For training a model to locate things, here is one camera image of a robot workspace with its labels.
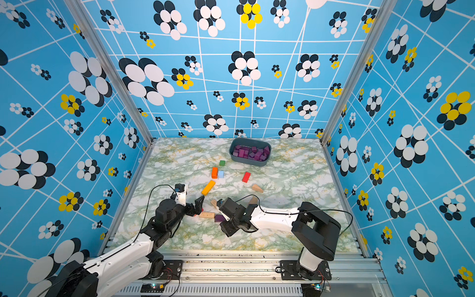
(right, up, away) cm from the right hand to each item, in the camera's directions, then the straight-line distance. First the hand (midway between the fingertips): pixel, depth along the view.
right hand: (228, 225), depth 84 cm
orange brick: (-9, +22, +20) cm, 32 cm away
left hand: (-14, +15, 0) cm, 21 cm away
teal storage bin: (+11, +35, +28) cm, 46 cm away
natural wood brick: (-8, +9, +7) cm, 14 cm away
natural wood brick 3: (+12, +10, +7) cm, 17 cm away
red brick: (+9, +20, +18) cm, 28 cm away
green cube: (-5, +28, +24) cm, 37 cm away
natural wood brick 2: (-10, +4, +3) cm, 11 cm away
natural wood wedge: (+14, +15, +12) cm, 24 cm away
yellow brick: (-12, +15, +13) cm, 23 cm away
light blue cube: (-5, +22, +18) cm, 29 cm away
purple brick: (-5, +2, +3) cm, 6 cm away
